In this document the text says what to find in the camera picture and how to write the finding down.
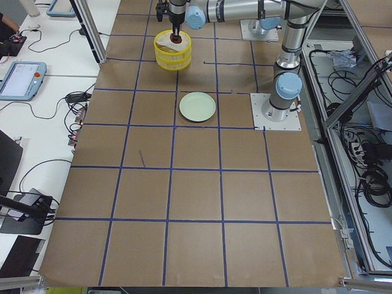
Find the crumpled white paper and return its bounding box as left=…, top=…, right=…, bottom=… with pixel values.
left=327, top=50, right=356, bottom=68

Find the black cable coil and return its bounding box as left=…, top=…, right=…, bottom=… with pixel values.
left=355, top=167, right=392, bottom=209

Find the white mesh steamer cloth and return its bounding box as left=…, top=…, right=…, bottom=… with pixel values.
left=154, top=30, right=192, bottom=53

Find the black laptop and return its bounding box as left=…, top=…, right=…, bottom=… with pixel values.
left=0, top=131, right=23, bottom=197

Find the black power adapter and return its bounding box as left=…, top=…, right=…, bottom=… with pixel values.
left=66, top=92, right=91, bottom=104

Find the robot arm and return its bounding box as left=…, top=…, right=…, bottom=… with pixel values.
left=156, top=1, right=308, bottom=122

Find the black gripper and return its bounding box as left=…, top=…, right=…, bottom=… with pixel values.
left=156, top=0, right=187, bottom=37

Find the brown bun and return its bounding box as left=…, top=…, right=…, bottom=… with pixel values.
left=170, top=34, right=182, bottom=44

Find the aluminium frame post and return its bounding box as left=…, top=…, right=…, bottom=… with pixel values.
left=69, top=0, right=107, bottom=65

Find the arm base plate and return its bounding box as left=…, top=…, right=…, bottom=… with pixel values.
left=250, top=93, right=301, bottom=132

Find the yellow steamer layer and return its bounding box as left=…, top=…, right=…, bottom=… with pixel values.
left=156, top=55, right=192, bottom=71
left=154, top=30, right=192, bottom=61

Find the light green plate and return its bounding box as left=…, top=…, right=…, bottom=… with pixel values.
left=179, top=92, right=216, bottom=123

